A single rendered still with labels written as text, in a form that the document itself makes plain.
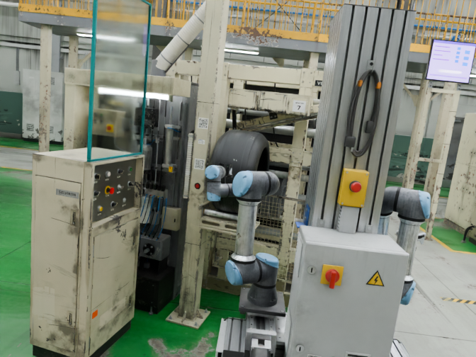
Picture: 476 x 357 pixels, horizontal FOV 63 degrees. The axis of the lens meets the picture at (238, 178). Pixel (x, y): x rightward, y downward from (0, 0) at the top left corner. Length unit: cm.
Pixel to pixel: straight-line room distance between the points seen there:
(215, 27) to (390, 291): 202
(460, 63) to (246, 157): 445
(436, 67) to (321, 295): 519
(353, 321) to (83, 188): 154
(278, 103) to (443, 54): 382
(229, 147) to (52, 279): 132
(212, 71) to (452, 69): 428
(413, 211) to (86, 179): 164
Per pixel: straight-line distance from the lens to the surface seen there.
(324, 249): 132
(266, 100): 290
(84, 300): 249
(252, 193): 173
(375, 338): 150
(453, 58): 639
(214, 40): 278
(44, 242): 253
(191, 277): 303
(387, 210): 192
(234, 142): 257
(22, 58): 1394
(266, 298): 196
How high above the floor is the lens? 163
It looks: 10 degrees down
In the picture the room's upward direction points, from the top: 6 degrees clockwise
